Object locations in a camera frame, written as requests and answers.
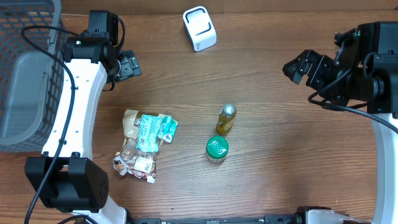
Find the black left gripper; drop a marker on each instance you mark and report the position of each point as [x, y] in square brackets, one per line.
[130, 65]

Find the beige brown snack bag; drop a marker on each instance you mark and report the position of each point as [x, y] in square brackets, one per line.
[130, 159]

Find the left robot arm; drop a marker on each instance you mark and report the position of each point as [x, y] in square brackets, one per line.
[64, 176]

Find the green lidded cup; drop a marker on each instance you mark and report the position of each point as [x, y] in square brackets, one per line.
[217, 148]

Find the teal tissue pack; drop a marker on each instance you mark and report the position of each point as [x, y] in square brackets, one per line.
[167, 129]

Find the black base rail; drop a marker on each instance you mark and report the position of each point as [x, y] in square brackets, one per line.
[267, 219]

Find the yellow drink bottle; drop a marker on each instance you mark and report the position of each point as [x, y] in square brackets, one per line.
[225, 119]

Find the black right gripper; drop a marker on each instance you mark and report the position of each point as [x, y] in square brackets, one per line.
[319, 67]

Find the teal wet wipes pack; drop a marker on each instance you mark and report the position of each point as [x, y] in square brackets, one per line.
[148, 131]

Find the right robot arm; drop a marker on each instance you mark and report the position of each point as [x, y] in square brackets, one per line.
[361, 79]

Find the dark grey plastic basket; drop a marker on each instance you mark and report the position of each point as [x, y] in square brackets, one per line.
[31, 82]

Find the white barcode scanner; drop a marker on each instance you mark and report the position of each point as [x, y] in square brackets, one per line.
[199, 28]

